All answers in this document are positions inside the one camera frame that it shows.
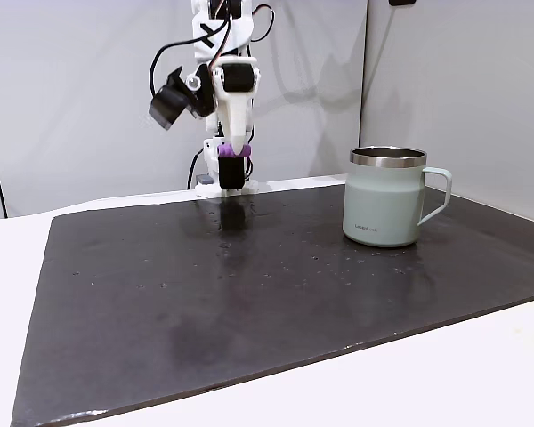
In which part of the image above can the black camera cable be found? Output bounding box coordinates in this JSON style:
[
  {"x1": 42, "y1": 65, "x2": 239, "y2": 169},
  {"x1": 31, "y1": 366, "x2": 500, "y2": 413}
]
[{"x1": 149, "y1": 8, "x2": 232, "y2": 98}]

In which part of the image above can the purple pen grip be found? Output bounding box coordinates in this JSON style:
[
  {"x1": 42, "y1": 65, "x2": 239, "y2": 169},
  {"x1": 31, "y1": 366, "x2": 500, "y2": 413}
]
[{"x1": 216, "y1": 142, "x2": 253, "y2": 158}]

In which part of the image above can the red white servo wire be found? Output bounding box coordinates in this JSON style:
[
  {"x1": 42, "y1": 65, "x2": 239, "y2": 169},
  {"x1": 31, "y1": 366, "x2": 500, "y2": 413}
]
[{"x1": 208, "y1": 0, "x2": 276, "y2": 75}]

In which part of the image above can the pale green steel mug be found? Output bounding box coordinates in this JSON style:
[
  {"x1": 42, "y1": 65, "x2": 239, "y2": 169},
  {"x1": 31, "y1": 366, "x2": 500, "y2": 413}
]
[{"x1": 341, "y1": 146, "x2": 454, "y2": 248}]

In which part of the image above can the black camera box with mount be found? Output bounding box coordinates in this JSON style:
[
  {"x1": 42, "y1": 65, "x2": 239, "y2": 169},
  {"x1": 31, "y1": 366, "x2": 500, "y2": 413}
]
[{"x1": 149, "y1": 66, "x2": 214, "y2": 131}]

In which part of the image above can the black table mat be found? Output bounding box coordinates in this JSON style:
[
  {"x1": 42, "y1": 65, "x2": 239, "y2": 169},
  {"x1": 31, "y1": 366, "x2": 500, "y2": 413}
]
[{"x1": 11, "y1": 181, "x2": 534, "y2": 427}]

